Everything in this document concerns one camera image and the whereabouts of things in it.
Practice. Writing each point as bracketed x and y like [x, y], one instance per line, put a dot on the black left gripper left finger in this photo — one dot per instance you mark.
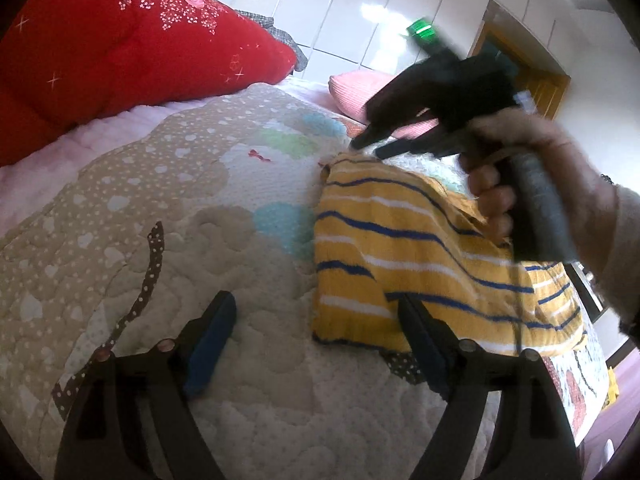
[103, 437]

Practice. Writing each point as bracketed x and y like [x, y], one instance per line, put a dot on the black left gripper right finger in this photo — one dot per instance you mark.
[532, 437]

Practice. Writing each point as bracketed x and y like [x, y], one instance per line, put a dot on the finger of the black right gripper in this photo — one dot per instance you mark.
[375, 133]
[431, 142]

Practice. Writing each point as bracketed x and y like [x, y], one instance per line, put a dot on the yellow striped knit sweater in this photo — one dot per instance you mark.
[383, 232]

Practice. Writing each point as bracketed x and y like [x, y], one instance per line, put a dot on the right hand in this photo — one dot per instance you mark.
[589, 201]

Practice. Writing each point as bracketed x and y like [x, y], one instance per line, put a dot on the pink pillow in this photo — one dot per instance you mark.
[351, 91]

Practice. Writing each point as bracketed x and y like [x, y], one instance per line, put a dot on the grey checked cloth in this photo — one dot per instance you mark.
[267, 23]

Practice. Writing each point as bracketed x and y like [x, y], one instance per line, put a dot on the wooden door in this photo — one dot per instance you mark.
[546, 88]

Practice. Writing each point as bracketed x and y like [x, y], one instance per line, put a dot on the white glossy wardrobe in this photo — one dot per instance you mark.
[339, 35]

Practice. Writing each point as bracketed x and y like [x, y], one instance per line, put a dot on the patchwork heart bedspread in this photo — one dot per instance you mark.
[125, 230]

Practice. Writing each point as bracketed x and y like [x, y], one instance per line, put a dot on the red floral quilt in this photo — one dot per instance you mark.
[67, 62]

